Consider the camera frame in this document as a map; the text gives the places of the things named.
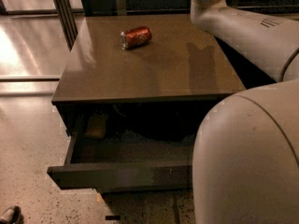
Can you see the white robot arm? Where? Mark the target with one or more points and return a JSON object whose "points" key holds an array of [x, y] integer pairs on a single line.
{"points": [[245, 165]]}

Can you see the brown drawer cabinet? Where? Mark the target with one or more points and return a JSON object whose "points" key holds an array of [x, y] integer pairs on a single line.
{"points": [[160, 90]]}

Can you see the yellow object inside drawer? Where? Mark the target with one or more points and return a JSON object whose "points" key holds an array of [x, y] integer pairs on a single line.
{"points": [[97, 126]]}

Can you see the dark open top drawer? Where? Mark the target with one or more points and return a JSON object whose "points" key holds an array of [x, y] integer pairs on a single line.
{"points": [[130, 163]]}

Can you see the red soda can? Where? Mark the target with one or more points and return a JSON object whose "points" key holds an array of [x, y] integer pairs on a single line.
{"points": [[135, 37]]}

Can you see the black shoe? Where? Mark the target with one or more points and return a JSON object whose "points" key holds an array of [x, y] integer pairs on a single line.
{"points": [[12, 215]]}

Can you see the metal window frame post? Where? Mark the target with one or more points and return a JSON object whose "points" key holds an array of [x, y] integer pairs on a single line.
{"points": [[67, 21]]}

